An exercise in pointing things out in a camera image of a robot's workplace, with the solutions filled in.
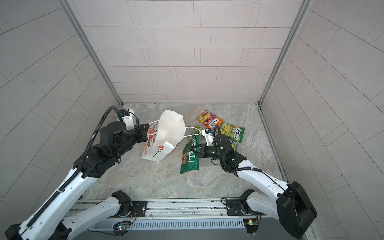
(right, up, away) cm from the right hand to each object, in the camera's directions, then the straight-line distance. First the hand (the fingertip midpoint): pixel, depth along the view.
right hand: (191, 151), depth 73 cm
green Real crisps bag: (0, -4, -2) cm, 5 cm away
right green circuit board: (+28, -33, -5) cm, 43 cm away
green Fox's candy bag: (+5, +7, +2) cm, 9 cm away
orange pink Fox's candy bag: (+11, +14, +30) cm, 35 cm away
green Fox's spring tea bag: (+29, +6, +24) cm, 38 cm away
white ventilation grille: (+11, -32, -5) cm, 34 cm away
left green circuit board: (-30, -30, -9) cm, 43 cm away
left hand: (-16, +14, -9) cm, 23 cm away
